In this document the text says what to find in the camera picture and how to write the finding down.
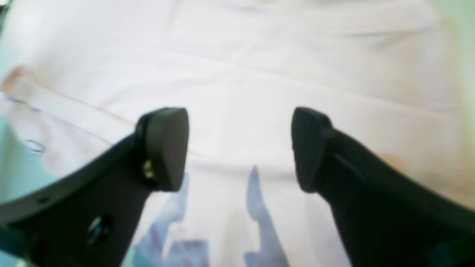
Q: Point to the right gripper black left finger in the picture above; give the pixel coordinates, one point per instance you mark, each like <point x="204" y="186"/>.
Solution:
<point x="88" y="218"/>

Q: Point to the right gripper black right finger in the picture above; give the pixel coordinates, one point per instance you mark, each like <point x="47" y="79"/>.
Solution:
<point x="383" y="218"/>

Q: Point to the pink T-shirt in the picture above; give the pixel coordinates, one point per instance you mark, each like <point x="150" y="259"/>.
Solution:
<point x="76" y="75"/>

